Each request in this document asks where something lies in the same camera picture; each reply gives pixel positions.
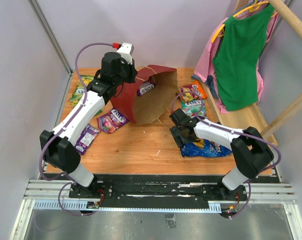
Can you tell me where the blue Doritos chips packet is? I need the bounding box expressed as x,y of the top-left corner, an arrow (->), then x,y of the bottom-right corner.
180,139 -> 233,158

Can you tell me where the teal candy packet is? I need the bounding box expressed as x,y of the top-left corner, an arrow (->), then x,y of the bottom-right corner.
180,99 -> 207,117

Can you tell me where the red brown paper bag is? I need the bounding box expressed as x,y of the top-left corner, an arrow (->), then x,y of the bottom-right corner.
111,64 -> 178,125

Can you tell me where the green Fox's candy packet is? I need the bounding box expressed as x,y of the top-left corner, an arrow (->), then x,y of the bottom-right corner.
81,75 -> 94,86

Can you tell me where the orange Fox's fruits packet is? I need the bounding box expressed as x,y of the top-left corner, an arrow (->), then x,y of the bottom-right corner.
180,80 -> 207,103

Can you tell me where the red snack packet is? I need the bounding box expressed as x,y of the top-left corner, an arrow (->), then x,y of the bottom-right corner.
97,107 -> 129,134

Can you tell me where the pink shirt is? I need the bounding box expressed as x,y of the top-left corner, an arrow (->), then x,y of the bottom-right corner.
194,9 -> 279,114

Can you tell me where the purple snack packet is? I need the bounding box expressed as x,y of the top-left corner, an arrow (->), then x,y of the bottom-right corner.
74,124 -> 101,156

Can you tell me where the green tank top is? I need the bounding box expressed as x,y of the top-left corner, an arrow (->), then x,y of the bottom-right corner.
212,5 -> 275,112

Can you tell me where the yellow clothes hanger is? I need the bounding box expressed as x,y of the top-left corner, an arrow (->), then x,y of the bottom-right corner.
210,0 -> 270,44

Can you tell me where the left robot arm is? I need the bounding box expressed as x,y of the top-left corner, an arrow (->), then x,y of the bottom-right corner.
40,51 -> 137,198

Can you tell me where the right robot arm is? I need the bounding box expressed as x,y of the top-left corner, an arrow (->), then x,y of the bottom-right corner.
169,108 -> 274,200

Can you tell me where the blue grey shirt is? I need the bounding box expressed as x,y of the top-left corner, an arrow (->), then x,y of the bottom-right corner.
191,74 -> 218,99

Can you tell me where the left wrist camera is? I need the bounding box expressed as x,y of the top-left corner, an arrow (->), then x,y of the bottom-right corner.
116,42 -> 134,65

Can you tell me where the wooden clothes rack frame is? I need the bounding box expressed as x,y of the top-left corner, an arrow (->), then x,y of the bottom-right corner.
204,0 -> 302,144

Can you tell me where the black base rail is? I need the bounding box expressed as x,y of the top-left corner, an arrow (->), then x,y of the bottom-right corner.
69,174 -> 248,205

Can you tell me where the aluminium corner post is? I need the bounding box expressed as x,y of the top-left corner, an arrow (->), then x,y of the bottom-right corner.
27,0 -> 74,76

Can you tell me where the white cable duct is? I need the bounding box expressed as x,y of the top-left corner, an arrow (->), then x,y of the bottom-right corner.
33,198 -> 222,213

